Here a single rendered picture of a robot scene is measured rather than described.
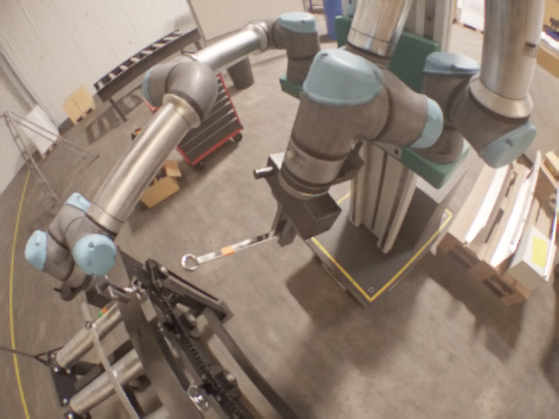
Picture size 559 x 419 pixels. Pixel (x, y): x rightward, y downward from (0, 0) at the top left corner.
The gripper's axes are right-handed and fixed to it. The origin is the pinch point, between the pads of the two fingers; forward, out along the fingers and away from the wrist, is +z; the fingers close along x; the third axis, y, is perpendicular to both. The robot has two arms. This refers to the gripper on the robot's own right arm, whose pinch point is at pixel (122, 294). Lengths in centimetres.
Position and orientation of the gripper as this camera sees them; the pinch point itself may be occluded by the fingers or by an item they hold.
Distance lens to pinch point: 77.5
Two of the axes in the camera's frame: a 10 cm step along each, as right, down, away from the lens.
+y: 7.5, -6.3, 2.2
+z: 2.1, 5.4, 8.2
